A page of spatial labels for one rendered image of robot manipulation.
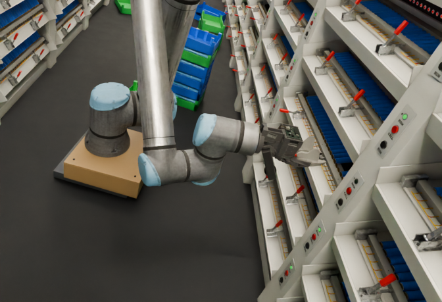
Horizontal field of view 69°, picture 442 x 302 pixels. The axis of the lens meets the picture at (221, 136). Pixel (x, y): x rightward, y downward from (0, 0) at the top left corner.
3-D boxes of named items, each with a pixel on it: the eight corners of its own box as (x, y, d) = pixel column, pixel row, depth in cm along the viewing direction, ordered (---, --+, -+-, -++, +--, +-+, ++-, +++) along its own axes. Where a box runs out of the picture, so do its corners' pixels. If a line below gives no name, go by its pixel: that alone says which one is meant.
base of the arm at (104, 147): (75, 149, 135) (75, 130, 129) (97, 124, 150) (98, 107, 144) (118, 162, 135) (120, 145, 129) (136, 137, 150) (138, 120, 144)
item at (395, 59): (402, 106, 71) (419, 46, 63) (323, 19, 119) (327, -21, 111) (496, 98, 70) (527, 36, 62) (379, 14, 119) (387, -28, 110)
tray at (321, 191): (321, 216, 93) (324, 194, 88) (283, 106, 141) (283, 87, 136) (391, 211, 93) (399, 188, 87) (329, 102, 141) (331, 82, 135)
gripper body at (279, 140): (306, 143, 85) (263, 134, 83) (293, 166, 90) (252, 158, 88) (300, 126, 92) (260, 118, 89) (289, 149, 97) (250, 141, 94)
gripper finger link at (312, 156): (334, 156, 87) (302, 147, 87) (325, 172, 91) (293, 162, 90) (332, 149, 90) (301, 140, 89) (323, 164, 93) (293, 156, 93)
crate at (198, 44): (163, 38, 188) (166, 25, 183) (174, 29, 204) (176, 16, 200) (211, 56, 187) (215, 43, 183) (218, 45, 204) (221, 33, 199)
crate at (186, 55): (160, 50, 192) (163, 38, 188) (171, 41, 209) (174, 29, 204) (208, 68, 192) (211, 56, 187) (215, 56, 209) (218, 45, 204)
